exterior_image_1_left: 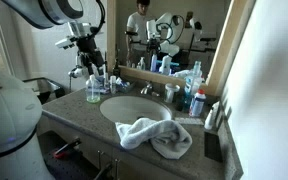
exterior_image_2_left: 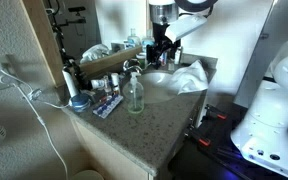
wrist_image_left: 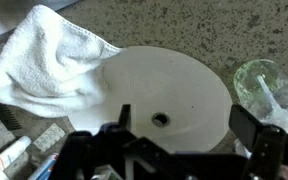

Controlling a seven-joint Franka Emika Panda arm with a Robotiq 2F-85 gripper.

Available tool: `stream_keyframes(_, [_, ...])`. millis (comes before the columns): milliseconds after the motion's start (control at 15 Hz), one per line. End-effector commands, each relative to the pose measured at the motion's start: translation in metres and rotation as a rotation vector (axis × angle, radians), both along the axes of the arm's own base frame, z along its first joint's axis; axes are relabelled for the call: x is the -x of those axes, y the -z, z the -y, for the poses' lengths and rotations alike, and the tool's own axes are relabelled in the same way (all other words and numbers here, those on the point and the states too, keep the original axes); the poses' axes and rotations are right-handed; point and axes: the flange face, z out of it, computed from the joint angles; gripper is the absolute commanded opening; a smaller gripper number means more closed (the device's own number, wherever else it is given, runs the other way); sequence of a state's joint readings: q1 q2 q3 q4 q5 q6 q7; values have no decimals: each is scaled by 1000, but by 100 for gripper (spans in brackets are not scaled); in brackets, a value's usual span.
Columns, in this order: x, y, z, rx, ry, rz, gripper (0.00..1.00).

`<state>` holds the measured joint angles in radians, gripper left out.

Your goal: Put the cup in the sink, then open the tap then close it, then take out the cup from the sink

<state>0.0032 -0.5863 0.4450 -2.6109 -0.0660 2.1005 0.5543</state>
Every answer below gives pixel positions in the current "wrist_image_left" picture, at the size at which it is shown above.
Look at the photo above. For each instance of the silver pill blister pack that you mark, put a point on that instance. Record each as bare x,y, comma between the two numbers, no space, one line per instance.
49,137

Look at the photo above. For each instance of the white oval sink basin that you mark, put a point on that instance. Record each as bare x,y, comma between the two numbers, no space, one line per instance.
176,101

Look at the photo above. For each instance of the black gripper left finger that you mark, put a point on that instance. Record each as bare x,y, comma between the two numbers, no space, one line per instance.
125,116

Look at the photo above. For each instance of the black comb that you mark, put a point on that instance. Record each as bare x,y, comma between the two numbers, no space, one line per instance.
8,119

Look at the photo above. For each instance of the blue and white tube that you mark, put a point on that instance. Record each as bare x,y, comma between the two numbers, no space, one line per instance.
44,170

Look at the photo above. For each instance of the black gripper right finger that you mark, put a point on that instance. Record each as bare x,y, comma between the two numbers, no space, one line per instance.
264,141

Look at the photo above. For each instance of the white terry towel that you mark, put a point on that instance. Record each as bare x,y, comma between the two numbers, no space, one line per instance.
52,67

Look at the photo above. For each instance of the clear soap pump bottle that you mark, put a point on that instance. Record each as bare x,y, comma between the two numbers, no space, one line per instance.
262,88

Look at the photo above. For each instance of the white tube with red print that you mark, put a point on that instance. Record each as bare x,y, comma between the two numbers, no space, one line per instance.
11,153

